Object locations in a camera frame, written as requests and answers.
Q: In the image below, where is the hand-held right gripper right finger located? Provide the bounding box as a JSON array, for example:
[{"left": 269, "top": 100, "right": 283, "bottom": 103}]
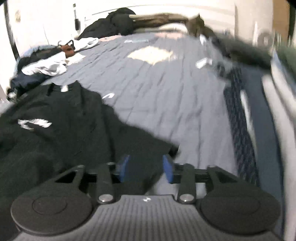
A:
[{"left": 162, "top": 154, "right": 239, "bottom": 205}]

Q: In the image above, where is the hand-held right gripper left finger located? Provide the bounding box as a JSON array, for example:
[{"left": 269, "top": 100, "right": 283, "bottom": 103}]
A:
[{"left": 55, "top": 154, "right": 131, "bottom": 205}]

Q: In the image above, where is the black t-shirt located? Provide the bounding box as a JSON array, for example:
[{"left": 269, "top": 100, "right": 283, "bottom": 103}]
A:
[{"left": 0, "top": 81, "right": 181, "bottom": 232}]

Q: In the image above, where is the stack of folded clothes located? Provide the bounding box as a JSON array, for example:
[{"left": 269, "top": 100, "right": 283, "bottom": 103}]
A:
[{"left": 261, "top": 46, "right": 296, "bottom": 163}]

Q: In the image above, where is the grey quilted blanket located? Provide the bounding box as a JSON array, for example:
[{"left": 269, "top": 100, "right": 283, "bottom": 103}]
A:
[{"left": 39, "top": 32, "right": 243, "bottom": 197}]

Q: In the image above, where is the navy dotted cloth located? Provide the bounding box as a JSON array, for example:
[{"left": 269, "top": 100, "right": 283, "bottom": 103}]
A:
[{"left": 223, "top": 67, "right": 260, "bottom": 186}]

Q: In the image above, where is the light grey shirt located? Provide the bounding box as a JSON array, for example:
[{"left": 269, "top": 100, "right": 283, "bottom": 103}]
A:
[{"left": 22, "top": 52, "right": 85, "bottom": 77}]

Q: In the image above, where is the reddish brown cloth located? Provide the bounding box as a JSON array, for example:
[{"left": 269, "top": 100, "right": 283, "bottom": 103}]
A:
[{"left": 61, "top": 44, "right": 76, "bottom": 57}]

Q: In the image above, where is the white sweatshirt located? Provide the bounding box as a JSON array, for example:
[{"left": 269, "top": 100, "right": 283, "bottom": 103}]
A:
[{"left": 58, "top": 37, "right": 100, "bottom": 51}]

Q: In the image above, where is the black puffer jacket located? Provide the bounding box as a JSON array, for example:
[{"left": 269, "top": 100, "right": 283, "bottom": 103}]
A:
[{"left": 77, "top": 7, "right": 137, "bottom": 40}]

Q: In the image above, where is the tabby cat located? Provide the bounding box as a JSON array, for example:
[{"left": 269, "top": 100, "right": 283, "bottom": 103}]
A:
[{"left": 186, "top": 14, "right": 216, "bottom": 38}]

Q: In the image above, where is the olive folded blanket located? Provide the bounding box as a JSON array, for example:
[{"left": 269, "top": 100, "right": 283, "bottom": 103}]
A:
[{"left": 129, "top": 13, "right": 188, "bottom": 29}]

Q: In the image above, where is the white fan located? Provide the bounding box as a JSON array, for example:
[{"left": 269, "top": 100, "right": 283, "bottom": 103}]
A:
[{"left": 254, "top": 23, "right": 278, "bottom": 48}]

